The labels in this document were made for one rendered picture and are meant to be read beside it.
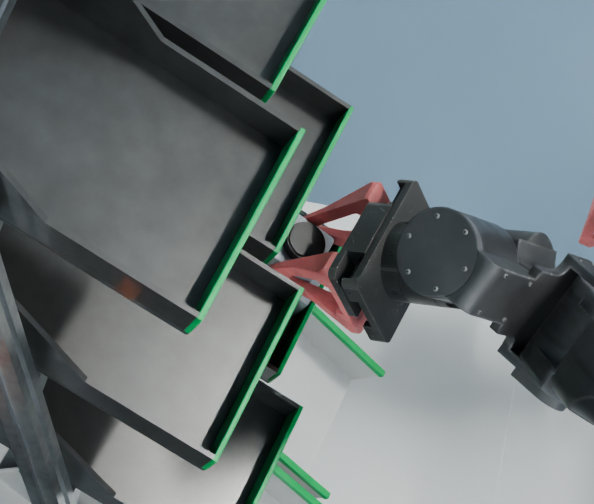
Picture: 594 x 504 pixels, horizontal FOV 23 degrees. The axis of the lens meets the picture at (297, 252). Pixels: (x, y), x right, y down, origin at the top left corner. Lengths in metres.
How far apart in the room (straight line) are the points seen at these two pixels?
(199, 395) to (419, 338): 0.63
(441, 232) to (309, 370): 0.41
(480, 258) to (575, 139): 1.89
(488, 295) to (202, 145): 0.21
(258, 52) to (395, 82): 1.99
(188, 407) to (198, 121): 0.19
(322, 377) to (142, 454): 0.31
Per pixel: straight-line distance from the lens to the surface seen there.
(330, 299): 1.04
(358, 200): 1.03
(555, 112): 2.80
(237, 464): 1.05
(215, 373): 0.90
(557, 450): 1.45
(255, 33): 0.84
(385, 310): 1.01
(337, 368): 1.30
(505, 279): 0.89
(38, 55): 0.78
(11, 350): 0.79
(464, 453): 1.43
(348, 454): 1.42
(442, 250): 0.90
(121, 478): 1.02
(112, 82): 0.78
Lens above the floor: 2.14
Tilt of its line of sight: 56 degrees down
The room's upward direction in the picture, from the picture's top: straight up
